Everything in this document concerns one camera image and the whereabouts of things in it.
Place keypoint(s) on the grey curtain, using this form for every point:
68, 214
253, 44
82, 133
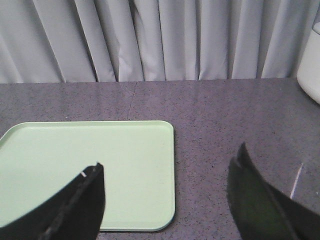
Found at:
67, 41

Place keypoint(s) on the light green tray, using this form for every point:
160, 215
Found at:
134, 162

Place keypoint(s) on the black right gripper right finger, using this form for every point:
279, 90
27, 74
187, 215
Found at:
262, 212

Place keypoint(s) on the white rounded appliance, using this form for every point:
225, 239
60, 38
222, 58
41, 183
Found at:
308, 74

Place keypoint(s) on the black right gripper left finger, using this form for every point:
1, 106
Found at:
73, 213

